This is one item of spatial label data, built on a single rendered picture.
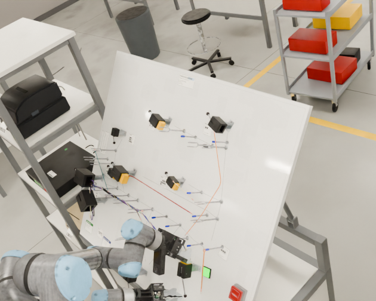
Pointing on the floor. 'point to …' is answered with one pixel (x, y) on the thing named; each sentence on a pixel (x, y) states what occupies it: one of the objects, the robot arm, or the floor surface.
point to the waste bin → (138, 31)
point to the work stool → (194, 17)
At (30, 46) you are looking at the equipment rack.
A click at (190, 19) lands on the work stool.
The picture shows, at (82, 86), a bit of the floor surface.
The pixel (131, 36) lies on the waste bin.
